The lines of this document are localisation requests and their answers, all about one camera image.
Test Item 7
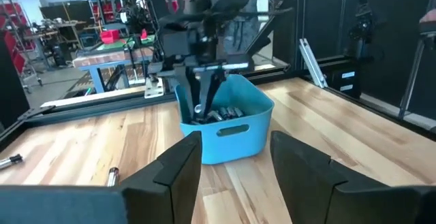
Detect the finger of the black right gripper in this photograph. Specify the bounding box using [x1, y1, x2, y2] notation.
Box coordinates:
[174, 73, 199, 123]
[199, 69, 228, 115]

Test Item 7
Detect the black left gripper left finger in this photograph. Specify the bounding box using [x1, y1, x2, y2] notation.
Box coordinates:
[0, 131, 203, 224]

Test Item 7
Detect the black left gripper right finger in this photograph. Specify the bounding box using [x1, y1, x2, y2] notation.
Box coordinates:
[269, 131, 436, 224]

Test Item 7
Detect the blue plastic bin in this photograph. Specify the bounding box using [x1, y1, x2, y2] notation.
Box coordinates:
[174, 73, 276, 166]

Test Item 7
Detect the silver mounting plate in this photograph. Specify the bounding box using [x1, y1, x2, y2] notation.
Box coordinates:
[144, 76, 165, 99]

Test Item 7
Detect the person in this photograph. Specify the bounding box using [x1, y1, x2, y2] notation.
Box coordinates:
[221, 0, 262, 57]

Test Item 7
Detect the green cutting mat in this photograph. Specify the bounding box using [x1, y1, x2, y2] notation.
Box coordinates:
[97, 36, 156, 52]

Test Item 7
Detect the blue workbench with wooden top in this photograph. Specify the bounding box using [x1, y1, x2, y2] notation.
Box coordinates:
[72, 46, 156, 95]

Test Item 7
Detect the silver aluminium extrusion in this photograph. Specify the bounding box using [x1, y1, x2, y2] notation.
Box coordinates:
[298, 37, 329, 89]

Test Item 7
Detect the black box with white labels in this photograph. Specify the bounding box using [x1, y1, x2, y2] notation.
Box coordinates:
[326, 65, 362, 99]

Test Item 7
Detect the black tripod stand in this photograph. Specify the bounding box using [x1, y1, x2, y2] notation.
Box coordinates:
[397, 21, 436, 120]

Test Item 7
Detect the black partition panel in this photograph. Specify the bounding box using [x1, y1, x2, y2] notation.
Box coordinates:
[294, 0, 436, 92]

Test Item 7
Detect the red shelf rack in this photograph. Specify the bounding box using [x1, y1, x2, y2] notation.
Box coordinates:
[0, 0, 44, 94]

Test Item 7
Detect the person's hand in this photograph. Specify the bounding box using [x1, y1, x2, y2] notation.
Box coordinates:
[419, 7, 436, 24]

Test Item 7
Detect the black aluminium table frame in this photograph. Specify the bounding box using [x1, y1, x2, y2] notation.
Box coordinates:
[0, 55, 436, 143]

